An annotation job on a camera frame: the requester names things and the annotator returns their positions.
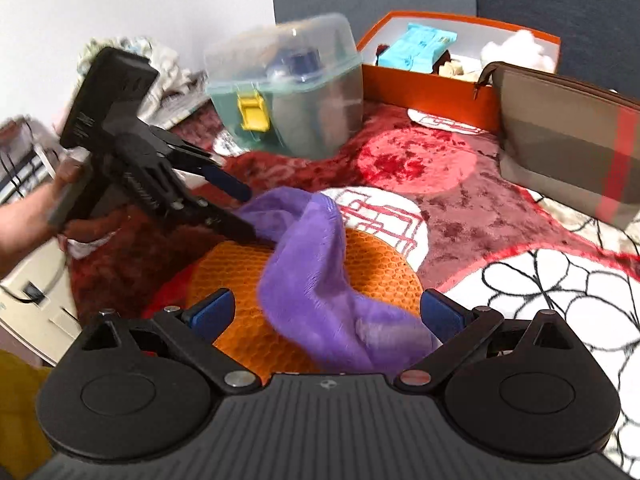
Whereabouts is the purple fleece cloth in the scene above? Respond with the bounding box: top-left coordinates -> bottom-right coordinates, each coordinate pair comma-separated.
238,188 -> 439,375

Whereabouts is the brown striped pouch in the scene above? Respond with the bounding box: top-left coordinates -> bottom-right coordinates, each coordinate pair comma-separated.
476,62 -> 639,230

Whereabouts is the white fleece cloth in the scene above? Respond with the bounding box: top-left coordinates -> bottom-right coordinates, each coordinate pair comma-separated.
480,29 -> 555,73

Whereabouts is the red patterned blanket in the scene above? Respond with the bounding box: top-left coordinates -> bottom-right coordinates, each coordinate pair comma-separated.
69,98 -> 640,470

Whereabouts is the blue tissue pack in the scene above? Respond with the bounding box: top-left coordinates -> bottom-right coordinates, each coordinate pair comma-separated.
378,24 -> 458,74

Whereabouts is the striped cloth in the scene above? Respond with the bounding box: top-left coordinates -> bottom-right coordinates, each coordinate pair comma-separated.
144,90 -> 209,130

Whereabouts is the dark red knitted cloth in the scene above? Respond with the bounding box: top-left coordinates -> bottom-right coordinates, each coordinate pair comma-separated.
70,209 -> 224,326

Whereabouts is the orange silicone mat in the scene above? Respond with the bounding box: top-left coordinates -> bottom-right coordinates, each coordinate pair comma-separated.
188,229 -> 422,382

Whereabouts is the orange cardboard box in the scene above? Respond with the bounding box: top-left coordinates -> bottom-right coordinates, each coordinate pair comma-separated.
357,11 -> 561,133

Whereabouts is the dark blue sofa cushion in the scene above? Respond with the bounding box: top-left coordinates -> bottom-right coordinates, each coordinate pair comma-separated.
476,0 -> 639,99

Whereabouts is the clear plastic storage box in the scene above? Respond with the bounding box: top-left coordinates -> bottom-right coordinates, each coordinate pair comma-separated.
204,13 -> 363,159

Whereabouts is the left hand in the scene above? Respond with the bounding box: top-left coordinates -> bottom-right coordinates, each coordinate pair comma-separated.
0,158 -> 129,278

